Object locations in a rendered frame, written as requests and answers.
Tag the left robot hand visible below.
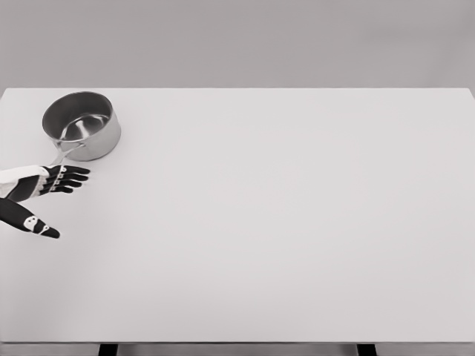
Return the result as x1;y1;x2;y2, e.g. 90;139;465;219
0;164;91;240

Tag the steel pot with long handle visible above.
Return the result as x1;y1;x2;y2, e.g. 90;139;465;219
42;91;122;167

